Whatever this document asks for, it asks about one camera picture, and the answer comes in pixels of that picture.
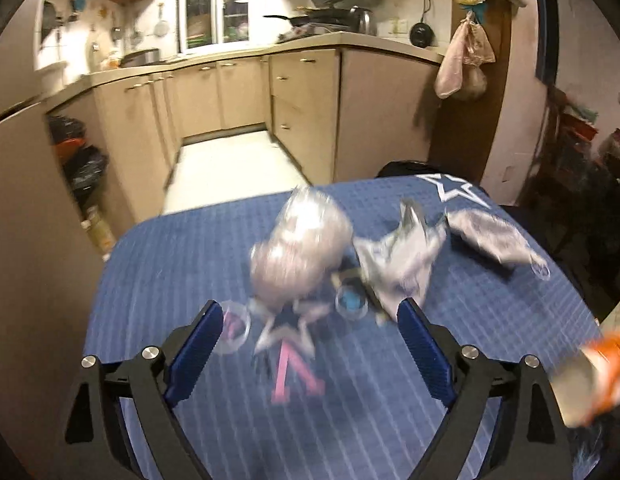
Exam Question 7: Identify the beige refrigerator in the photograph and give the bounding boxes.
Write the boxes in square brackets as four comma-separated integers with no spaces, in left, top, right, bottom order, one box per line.
[0,0,115,461]

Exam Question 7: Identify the hanging black pan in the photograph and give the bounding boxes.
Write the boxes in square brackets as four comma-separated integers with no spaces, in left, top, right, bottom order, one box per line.
[410,0,435,48]

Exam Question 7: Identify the steel kettle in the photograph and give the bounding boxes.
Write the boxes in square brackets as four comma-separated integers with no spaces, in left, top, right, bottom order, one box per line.
[349,6,377,36]

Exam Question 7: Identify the black round bin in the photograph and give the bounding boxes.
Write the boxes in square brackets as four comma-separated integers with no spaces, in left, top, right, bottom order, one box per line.
[377,160,443,181]

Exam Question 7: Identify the beige kitchen cabinets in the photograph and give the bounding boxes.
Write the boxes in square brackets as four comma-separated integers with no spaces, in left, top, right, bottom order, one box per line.
[44,42,443,221]

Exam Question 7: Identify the hanging pink plastic bag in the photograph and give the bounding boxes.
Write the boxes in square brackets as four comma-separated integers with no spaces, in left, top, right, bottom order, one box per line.
[435,22,471,100]

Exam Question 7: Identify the hanging brown plastic bag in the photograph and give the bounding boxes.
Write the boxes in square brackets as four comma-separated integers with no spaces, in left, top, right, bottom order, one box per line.
[462,12,496,66]

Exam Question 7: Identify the plastic bottle on floor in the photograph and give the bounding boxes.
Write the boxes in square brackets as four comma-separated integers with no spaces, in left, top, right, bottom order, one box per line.
[84,205,115,253]

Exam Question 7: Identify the kitchen window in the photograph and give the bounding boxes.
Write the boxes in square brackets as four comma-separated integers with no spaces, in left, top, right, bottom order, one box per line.
[179,0,258,56]

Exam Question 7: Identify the clear plastic bag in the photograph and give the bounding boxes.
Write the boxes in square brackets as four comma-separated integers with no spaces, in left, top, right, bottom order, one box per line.
[249,185,354,308]

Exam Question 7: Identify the orange plastic bag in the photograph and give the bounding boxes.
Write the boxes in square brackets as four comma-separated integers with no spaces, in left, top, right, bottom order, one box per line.
[57,135,85,161]

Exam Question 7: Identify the hanging clear round bag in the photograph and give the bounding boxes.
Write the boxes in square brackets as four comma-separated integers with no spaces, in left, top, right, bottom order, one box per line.
[457,65,488,98]

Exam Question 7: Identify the black trash bag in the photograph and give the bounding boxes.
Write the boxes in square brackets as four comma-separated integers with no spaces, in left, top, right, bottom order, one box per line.
[70,146,109,193]
[48,116,86,147]

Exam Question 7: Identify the crumpled white packaging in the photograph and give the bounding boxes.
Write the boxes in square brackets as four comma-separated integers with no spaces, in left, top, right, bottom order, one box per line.
[352,200,448,323]

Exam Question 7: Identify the small clear cup blue inside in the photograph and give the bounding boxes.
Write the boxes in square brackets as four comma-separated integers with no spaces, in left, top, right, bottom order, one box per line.
[335,285,368,320]

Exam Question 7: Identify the orange white tube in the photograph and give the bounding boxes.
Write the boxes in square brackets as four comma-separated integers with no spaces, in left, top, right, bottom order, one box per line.
[550,330,620,428]

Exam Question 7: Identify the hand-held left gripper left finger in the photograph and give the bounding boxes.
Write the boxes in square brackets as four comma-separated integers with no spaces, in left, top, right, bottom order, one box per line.
[64,300,225,480]

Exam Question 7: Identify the blue checked tablecloth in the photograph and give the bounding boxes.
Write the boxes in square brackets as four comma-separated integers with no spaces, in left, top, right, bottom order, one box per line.
[82,172,606,480]

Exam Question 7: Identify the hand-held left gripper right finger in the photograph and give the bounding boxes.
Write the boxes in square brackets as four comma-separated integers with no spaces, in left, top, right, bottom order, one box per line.
[396,297,576,480]

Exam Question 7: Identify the black wok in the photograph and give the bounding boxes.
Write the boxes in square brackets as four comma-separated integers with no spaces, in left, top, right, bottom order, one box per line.
[263,7,358,28]

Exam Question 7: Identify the steel cooking pot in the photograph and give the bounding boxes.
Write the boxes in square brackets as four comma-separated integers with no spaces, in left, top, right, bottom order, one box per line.
[120,48,161,67]

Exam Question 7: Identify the grey plastic bag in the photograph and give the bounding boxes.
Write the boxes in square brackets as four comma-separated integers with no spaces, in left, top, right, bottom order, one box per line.
[445,208,550,278]

